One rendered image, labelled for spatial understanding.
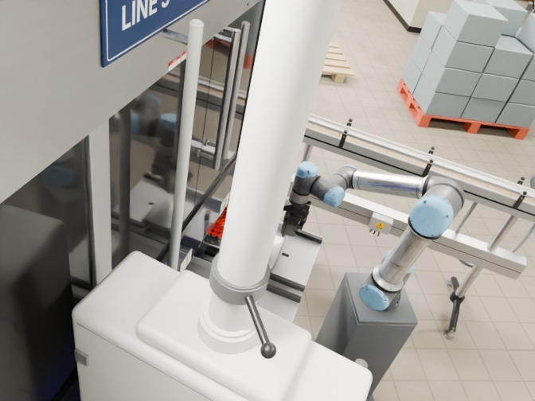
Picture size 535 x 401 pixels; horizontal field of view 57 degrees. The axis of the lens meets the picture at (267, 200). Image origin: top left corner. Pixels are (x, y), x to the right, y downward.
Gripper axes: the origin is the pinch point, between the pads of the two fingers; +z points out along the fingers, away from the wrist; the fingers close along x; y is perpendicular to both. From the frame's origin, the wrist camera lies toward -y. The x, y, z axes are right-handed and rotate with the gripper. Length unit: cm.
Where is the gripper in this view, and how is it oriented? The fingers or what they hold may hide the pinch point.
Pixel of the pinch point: (282, 233)
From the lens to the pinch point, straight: 198.5
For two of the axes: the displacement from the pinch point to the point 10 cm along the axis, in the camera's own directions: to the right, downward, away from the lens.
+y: 9.3, 3.4, -1.3
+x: 3.1, -5.7, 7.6
